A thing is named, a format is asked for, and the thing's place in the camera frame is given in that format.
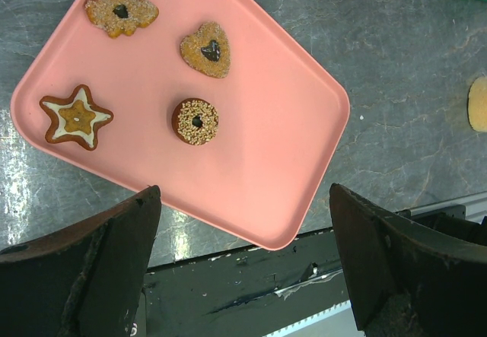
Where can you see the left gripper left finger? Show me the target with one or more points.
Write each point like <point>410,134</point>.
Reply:
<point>82,280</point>

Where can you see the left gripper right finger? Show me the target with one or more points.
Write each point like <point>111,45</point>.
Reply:
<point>408,276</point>

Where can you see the small chocolate nut donut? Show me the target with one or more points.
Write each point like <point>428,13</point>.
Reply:
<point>195,121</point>

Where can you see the heart shaped cookie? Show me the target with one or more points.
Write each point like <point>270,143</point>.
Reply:
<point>207,50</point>

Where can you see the flower shaped cookie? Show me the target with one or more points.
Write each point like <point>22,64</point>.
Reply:
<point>118,17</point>

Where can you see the star shaped cookie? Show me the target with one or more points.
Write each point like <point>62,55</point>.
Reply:
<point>75,118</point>

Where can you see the yellow round sponge cake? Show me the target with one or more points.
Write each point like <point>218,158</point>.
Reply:
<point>477,105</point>

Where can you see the pink serving tray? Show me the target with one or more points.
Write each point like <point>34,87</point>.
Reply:
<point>211,100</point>

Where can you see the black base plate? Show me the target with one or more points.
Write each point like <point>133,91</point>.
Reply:
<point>248,291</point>

